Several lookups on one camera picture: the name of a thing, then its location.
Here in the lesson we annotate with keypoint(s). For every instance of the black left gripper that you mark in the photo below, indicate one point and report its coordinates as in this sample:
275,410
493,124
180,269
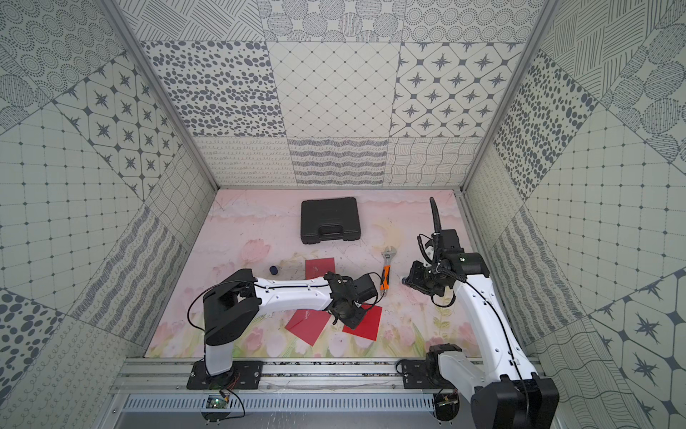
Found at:
346,309

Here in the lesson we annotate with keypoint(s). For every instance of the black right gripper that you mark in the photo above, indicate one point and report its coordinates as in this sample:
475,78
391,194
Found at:
415,280

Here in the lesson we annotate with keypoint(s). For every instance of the red envelope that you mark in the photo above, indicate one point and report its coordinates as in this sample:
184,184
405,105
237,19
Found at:
370,324
319,267
308,325

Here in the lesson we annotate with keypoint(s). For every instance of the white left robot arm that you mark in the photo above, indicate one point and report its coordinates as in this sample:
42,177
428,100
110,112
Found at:
230,306

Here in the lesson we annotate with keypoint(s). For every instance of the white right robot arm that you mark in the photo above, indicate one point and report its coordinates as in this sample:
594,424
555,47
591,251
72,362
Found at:
506,391

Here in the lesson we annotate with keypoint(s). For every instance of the silver adjustable wrench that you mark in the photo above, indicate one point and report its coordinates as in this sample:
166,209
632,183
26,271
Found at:
387,256

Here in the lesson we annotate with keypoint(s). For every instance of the black plastic tool case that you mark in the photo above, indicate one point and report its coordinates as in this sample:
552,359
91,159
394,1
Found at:
333,219

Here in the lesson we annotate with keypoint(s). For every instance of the right round circuit board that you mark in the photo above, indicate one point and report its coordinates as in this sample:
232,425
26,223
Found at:
446,406

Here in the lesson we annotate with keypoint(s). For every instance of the left green circuit board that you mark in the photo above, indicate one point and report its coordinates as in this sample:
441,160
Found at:
216,410

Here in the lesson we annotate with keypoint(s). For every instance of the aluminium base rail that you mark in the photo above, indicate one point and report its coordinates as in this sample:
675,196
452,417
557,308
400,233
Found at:
289,375

